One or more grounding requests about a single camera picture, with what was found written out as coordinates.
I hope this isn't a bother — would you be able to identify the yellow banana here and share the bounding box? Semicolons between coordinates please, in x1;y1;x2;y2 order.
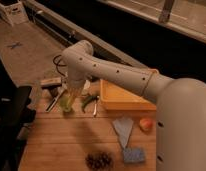
67;88;82;106

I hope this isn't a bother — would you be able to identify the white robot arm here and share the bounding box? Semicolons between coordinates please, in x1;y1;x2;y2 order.
62;40;206;171

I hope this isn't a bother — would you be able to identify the white paper cup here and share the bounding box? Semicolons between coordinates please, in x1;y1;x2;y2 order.
82;80;91;95

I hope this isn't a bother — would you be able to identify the green paper cup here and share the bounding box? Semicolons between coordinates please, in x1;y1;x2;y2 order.
59;96;72;113

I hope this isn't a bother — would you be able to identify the metal spoon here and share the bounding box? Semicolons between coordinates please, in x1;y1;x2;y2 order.
93;95;100;117

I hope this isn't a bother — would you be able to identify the yellow plastic bin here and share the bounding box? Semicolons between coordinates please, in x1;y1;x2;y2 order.
100;80;156;111

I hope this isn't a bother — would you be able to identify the blue folded cloth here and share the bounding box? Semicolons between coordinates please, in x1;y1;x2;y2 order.
112;117;134;148

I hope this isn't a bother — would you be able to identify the orange peach fruit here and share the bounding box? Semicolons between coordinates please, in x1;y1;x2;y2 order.
139;118;153;132

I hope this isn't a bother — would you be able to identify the wooden cutting board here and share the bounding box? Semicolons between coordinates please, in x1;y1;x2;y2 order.
19;92;156;171

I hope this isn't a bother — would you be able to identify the blue sponge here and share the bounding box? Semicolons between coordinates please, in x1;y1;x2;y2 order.
122;148;145;163

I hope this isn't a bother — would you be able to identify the bunch of dark grapes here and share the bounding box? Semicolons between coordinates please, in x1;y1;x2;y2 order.
85;152;113;171

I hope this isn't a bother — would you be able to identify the black chair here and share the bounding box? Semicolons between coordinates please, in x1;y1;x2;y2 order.
0;86;36;171

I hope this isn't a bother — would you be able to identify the white cardboard box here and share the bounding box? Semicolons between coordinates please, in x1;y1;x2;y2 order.
0;0;28;26

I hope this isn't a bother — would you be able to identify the black cable loop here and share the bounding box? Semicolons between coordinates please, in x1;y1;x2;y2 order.
52;53;69;78

